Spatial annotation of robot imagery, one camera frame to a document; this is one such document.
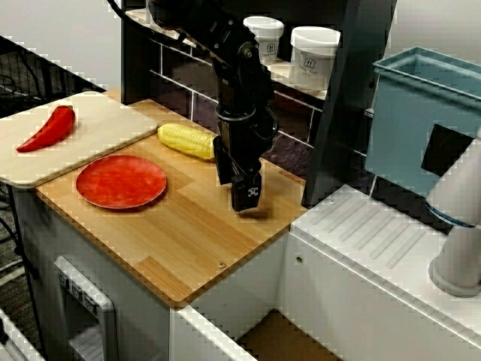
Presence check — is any grey metal cylinder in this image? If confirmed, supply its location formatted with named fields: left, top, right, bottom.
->
left=424, top=127, right=481, bottom=299

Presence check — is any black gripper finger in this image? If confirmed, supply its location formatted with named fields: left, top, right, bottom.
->
left=230, top=171, right=263, bottom=214
left=213, top=135, right=241, bottom=186

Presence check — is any red round plate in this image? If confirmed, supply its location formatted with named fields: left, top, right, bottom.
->
left=75, top=154, right=168, bottom=210

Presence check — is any thin black hanging cable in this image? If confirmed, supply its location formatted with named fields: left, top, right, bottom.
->
left=5, top=186, right=39, bottom=280

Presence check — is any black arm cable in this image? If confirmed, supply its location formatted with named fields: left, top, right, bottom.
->
left=107, top=0, right=196, bottom=47

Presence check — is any dark tiled kitchen hutch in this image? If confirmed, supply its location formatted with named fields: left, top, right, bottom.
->
left=120, top=0, right=398, bottom=207

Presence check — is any red toy pepper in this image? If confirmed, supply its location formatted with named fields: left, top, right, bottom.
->
left=16, top=105, right=76, bottom=153

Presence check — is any white lidded jar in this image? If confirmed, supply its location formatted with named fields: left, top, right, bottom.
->
left=289, top=26, right=342, bottom=92
left=243, top=16, right=285, bottom=63

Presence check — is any black square patch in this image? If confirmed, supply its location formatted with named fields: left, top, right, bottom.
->
left=420, top=123, right=475, bottom=177

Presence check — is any white toy kitchen unit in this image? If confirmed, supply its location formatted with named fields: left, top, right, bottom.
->
left=11, top=184, right=481, bottom=361

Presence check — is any grey appliance door panel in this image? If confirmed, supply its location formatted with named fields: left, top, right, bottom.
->
left=52, top=255, right=119, bottom=361

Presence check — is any yellow toy corn cob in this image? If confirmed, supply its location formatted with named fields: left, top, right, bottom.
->
left=156, top=123, right=218, bottom=162

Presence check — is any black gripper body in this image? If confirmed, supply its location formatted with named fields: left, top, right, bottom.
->
left=216, top=105, right=278, bottom=178

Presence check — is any light wooden cutting board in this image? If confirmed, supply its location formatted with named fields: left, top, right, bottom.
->
left=0, top=91, right=161, bottom=188

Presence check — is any teal plastic bin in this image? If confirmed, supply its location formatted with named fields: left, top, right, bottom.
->
left=365, top=46, right=481, bottom=199

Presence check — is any black wire mesh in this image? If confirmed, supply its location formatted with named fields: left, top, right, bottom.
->
left=0, top=35, right=108, bottom=118

